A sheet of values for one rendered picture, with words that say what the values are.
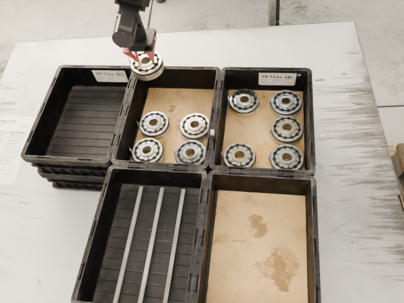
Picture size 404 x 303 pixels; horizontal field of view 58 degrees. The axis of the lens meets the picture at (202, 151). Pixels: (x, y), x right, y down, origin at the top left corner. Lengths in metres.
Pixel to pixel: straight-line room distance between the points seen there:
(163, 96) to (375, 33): 1.88
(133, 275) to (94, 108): 0.64
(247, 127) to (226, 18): 1.79
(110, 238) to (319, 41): 1.18
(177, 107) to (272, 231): 0.55
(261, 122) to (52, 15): 2.49
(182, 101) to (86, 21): 2.01
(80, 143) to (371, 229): 1.00
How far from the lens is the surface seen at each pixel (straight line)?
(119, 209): 1.17
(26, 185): 1.51
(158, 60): 1.19
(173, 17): 3.03
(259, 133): 1.23
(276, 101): 1.27
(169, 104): 1.34
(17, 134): 1.67
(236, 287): 1.04
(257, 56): 1.64
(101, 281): 1.12
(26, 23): 3.48
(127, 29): 0.98
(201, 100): 1.33
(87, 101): 1.45
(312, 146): 1.12
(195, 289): 0.95
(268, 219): 1.09
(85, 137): 1.35
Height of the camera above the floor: 1.85
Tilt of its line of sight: 58 degrees down
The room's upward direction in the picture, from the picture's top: 12 degrees counter-clockwise
